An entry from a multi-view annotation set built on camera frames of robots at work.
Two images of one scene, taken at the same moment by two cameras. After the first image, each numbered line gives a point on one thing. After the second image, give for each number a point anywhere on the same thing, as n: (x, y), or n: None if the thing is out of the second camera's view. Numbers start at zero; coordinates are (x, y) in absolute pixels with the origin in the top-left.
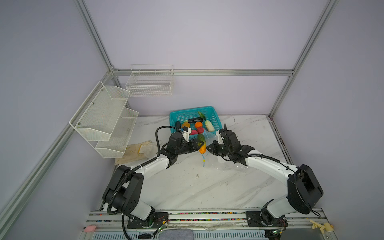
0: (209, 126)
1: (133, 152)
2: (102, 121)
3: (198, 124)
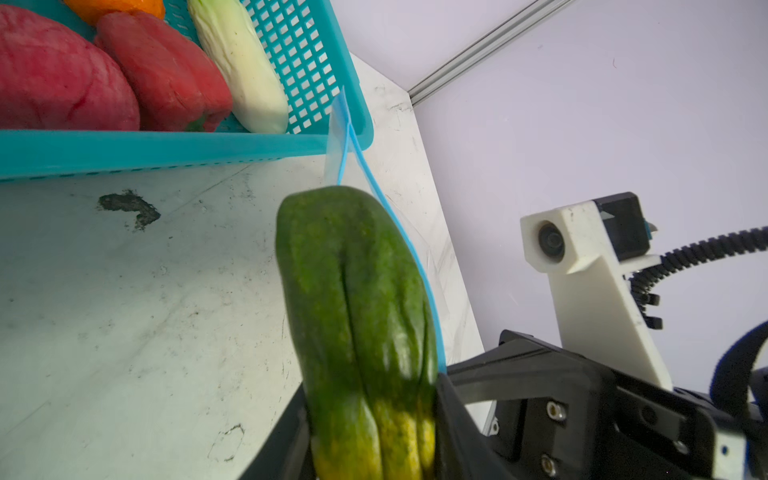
0: (258, 98)
1: None
2: None
3: (93, 10)
